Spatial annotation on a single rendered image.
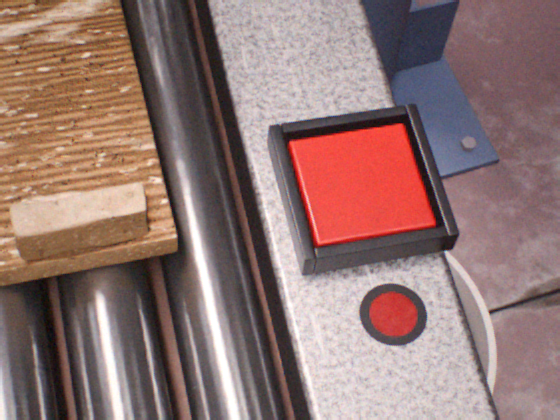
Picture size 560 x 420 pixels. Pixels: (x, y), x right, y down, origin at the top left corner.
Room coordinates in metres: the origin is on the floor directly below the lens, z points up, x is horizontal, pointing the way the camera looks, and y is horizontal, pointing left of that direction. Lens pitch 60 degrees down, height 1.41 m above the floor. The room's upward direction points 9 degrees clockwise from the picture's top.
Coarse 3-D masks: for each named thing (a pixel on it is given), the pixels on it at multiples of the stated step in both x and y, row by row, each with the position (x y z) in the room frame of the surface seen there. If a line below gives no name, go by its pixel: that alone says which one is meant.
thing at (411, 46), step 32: (384, 0) 0.94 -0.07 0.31; (448, 0) 1.09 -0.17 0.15; (384, 32) 0.95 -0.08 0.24; (416, 32) 1.07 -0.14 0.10; (448, 32) 1.09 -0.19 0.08; (384, 64) 0.96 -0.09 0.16; (416, 64) 1.08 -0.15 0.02; (448, 64) 1.09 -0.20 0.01; (416, 96) 1.02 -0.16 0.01; (448, 96) 1.03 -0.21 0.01; (448, 128) 0.97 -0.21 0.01; (480, 128) 0.98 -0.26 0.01; (448, 160) 0.92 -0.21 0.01; (480, 160) 0.93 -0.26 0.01
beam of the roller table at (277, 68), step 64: (256, 0) 0.41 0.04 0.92; (320, 0) 0.41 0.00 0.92; (256, 64) 0.36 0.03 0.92; (320, 64) 0.37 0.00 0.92; (256, 128) 0.32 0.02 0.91; (256, 192) 0.29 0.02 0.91; (256, 256) 0.27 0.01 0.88; (320, 320) 0.23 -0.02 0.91; (448, 320) 0.24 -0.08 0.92; (320, 384) 0.19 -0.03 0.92; (384, 384) 0.20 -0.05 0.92; (448, 384) 0.20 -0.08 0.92
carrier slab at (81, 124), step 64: (0, 0) 0.36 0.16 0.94; (64, 0) 0.37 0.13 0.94; (0, 64) 0.32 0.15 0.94; (64, 64) 0.33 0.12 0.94; (128, 64) 0.34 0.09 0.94; (0, 128) 0.29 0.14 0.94; (64, 128) 0.29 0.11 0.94; (128, 128) 0.30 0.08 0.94; (0, 192) 0.25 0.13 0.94; (64, 192) 0.26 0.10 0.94; (0, 256) 0.22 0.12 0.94; (64, 256) 0.23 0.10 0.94; (128, 256) 0.24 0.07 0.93
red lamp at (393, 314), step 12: (384, 300) 0.24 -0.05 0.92; (396, 300) 0.24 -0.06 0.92; (408, 300) 0.24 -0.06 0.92; (372, 312) 0.23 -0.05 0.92; (384, 312) 0.23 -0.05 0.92; (396, 312) 0.24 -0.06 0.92; (408, 312) 0.24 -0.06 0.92; (384, 324) 0.23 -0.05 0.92; (396, 324) 0.23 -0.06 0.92; (408, 324) 0.23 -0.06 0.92
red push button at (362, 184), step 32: (384, 128) 0.33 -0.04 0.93; (320, 160) 0.30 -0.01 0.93; (352, 160) 0.31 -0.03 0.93; (384, 160) 0.31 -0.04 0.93; (320, 192) 0.28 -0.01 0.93; (352, 192) 0.29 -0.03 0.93; (384, 192) 0.29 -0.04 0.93; (416, 192) 0.29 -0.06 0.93; (320, 224) 0.27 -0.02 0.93; (352, 224) 0.27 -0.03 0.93; (384, 224) 0.27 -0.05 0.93; (416, 224) 0.28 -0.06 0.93
